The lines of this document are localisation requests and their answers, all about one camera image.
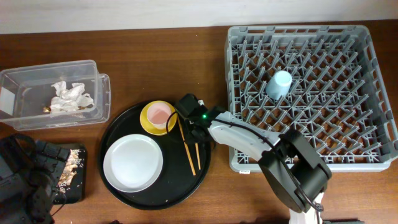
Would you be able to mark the black rectangular tray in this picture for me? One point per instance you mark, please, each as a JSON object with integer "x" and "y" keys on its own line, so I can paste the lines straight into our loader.
{"x": 77, "y": 188}

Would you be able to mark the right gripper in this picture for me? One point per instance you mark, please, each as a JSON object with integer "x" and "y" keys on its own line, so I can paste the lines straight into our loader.
{"x": 187, "y": 122}

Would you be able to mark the grey round plate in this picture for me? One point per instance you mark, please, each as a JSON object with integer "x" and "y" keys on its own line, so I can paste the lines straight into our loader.
{"x": 133, "y": 163}

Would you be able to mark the grey plastic dishwasher rack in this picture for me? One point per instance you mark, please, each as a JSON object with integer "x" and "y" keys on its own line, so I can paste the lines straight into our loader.
{"x": 337, "y": 98}

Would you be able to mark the food scraps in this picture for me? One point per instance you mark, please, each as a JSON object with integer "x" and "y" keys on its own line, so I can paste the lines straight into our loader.
{"x": 70, "y": 170}

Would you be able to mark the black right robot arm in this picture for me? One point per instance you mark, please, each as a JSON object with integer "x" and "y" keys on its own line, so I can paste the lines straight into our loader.
{"x": 296, "y": 173}

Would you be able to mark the pink cup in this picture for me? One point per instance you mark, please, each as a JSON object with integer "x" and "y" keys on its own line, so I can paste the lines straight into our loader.
{"x": 158, "y": 114}

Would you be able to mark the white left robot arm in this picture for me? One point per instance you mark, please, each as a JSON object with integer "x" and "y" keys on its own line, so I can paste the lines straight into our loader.
{"x": 30, "y": 172}

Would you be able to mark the light blue cup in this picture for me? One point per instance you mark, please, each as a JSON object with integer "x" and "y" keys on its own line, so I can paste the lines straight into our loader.
{"x": 279, "y": 85}

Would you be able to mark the round black tray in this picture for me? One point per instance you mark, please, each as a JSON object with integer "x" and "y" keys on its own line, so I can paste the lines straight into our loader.
{"x": 176, "y": 181}

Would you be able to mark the wooden chopstick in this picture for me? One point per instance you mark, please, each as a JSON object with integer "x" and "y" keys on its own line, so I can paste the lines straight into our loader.
{"x": 186, "y": 147}
{"x": 198, "y": 155}

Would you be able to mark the clear plastic waste bin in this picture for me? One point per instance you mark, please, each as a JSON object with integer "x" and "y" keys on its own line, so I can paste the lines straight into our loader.
{"x": 26, "y": 95}

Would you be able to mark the white napkin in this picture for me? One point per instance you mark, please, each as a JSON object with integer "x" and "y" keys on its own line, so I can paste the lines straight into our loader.
{"x": 68, "y": 100}

